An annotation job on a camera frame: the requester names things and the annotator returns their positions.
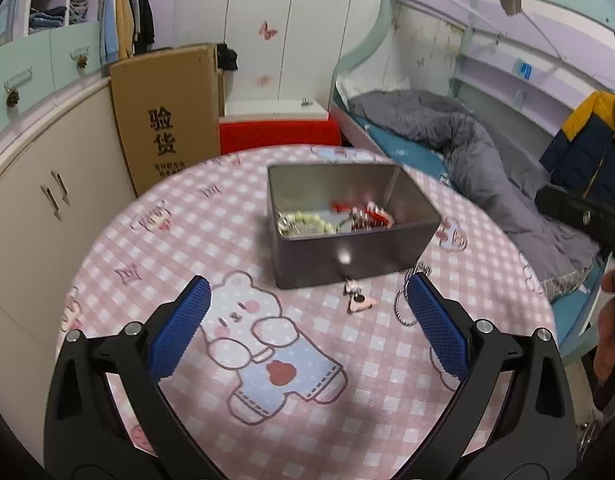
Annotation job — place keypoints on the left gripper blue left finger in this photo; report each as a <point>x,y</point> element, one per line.
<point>106,415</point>

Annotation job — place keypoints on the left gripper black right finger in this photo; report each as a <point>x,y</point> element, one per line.
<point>511,416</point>

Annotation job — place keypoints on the person's right hand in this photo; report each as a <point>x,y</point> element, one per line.
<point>604,360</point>

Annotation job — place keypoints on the yellow navy jacket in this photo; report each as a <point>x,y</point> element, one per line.
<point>581,157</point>

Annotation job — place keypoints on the grey duvet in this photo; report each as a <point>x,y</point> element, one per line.
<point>494,173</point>

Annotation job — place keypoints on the pink checkered bear tablecloth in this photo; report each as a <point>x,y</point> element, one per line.
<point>276,384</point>

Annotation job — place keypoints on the beige low cabinet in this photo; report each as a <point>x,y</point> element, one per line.
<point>61,183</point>

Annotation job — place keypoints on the silver metal tin box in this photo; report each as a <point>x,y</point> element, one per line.
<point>331,223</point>

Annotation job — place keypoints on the white pillow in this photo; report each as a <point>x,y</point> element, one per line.
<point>349,85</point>

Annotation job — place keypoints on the red storage ottoman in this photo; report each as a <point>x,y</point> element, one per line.
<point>243,136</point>

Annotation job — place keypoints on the large brown cardboard box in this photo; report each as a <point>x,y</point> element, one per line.
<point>166,111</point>

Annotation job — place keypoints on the white board on ottoman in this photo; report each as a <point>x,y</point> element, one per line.
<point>272,111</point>

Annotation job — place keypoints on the mint drawer stair unit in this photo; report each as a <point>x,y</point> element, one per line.
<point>33,67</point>

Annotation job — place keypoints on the white wardrobe with butterflies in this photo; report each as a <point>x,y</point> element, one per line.
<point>287,50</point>

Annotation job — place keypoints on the hanging clothes row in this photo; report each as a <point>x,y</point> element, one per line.
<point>126,29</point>

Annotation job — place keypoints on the pink charm keychain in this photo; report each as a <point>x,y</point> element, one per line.
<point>357,300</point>

